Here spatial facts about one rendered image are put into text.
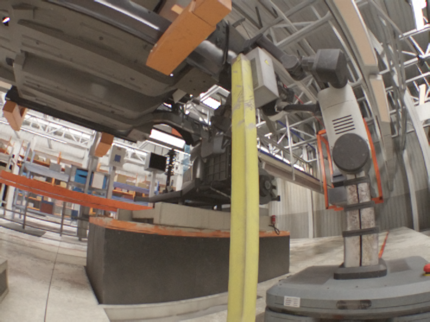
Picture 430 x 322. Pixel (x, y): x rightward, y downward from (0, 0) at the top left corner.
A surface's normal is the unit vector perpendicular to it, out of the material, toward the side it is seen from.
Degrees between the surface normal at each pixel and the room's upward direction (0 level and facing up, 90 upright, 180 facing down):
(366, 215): 90
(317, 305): 90
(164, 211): 90
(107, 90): 105
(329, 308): 90
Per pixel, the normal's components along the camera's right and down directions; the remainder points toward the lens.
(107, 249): 0.65, -0.24
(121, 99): 0.63, 0.01
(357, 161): -0.69, -0.28
